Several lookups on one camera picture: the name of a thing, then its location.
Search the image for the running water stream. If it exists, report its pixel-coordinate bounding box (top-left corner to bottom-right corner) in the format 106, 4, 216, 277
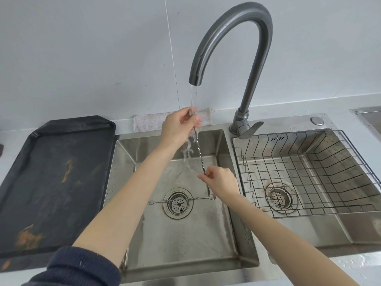
182, 84, 199, 171

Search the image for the person's right hand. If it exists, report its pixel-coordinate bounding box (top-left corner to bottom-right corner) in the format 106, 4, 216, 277
198, 167, 240, 201

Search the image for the round metal drain strainer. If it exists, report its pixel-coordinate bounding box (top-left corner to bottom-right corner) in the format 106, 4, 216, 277
163, 188, 194, 219
265, 183, 299, 211

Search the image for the person's left forearm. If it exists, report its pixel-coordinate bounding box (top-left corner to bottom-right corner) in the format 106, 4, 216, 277
72, 141, 183, 267

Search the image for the black wire dish basket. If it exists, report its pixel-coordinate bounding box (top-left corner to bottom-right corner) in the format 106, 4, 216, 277
233, 129, 381, 219

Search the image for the stainless steel double sink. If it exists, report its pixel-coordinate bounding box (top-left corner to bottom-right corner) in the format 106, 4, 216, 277
103, 113, 381, 284

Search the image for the stainless steel neighbour sink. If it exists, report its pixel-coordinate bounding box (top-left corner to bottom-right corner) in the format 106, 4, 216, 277
350, 106, 381, 135

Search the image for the black stained baking tray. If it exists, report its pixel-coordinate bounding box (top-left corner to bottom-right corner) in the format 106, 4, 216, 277
0, 115, 116, 273

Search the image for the grey gooseneck faucet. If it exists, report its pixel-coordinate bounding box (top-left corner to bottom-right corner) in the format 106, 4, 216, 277
189, 1, 273, 140

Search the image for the grey dish cloth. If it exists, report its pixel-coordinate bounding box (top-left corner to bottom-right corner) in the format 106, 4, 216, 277
133, 108, 216, 132

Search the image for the twisted metal bar spoon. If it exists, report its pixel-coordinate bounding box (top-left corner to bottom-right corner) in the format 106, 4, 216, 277
192, 114, 213, 198

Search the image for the person's left hand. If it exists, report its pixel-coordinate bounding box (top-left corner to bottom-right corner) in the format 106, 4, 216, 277
161, 106, 204, 148

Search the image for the person's right forearm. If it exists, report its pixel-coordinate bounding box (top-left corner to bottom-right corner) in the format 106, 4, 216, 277
228, 193, 361, 286

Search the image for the dark blue sleeve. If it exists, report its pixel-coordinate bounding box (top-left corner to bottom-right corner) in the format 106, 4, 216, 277
20, 246, 122, 286

